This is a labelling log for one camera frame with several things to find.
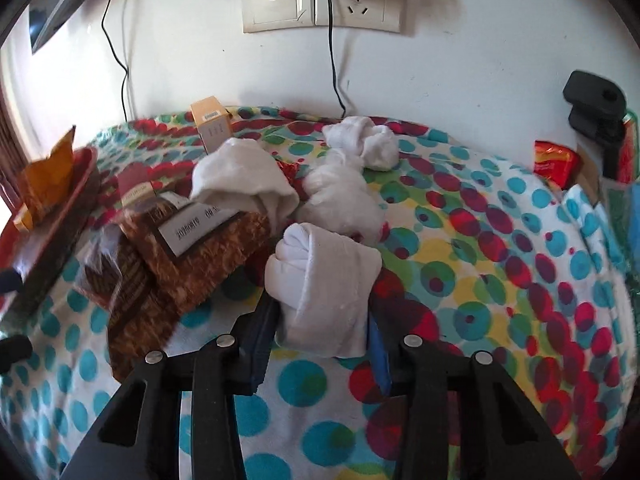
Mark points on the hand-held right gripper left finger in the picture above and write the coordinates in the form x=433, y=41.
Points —
x=265, y=342

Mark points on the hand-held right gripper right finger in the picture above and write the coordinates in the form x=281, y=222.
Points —
x=380, y=357

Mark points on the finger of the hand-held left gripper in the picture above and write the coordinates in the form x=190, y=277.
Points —
x=12, y=352
x=10, y=281

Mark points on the white sock roll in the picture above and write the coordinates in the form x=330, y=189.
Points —
x=240, y=175
x=360, y=140
x=340, y=200
x=325, y=280

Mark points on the red-brown tray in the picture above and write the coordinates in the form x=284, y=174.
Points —
x=75, y=205

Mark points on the brown snack packet white label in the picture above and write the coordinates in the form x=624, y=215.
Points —
x=210, y=265

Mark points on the yellow snack bag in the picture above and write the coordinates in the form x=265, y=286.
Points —
x=47, y=175

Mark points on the striped brown snack packet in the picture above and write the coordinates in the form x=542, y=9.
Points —
x=125, y=300

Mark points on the polka dot blanket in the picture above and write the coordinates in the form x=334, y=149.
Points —
x=500, y=310

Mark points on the brown curtain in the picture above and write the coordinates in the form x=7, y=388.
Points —
x=10, y=150

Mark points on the yellow cardboard box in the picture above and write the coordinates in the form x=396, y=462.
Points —
x=212, y=125

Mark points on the red snack packet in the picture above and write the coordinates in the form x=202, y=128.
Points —
x=555, y=162

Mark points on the monitor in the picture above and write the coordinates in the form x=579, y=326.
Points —
x=52, y=10

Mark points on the brown cardboard piece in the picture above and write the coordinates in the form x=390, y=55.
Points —
x=590, y=175

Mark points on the green and red packet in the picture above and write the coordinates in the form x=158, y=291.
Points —
x=630, y=150

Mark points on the black clamp stand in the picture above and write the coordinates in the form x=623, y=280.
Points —
x=595, y=95

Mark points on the white wall socket plate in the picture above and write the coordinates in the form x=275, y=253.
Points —
x=272, y=2

